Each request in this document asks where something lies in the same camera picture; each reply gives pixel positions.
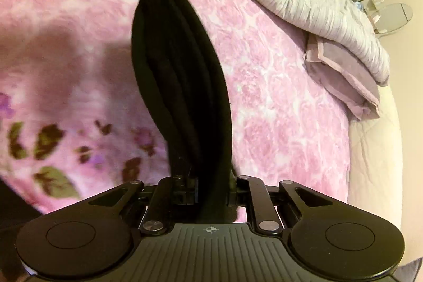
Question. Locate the grey white ribbed quilt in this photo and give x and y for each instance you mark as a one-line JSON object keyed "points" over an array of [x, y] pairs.
{"points": [[314, 7]]}

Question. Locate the white mattress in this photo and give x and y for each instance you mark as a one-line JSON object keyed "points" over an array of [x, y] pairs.
{"points": [[373, 153]]}

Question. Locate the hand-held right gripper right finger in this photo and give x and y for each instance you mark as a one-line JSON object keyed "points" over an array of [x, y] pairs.
{"points": [[243, 184]]}

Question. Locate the black pants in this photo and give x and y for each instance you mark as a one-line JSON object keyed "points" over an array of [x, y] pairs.
{"points": [[185, 87]]}

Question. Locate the lilac pillow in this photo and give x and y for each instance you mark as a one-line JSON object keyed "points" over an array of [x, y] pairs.
{"points": [[347, 80]]}

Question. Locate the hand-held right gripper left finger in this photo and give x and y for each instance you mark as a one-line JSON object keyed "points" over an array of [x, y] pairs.
{"points": [[180, 192]]}

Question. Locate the pink floral blanket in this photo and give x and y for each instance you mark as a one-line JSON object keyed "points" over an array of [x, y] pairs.
{"points": [[281, 103]]}

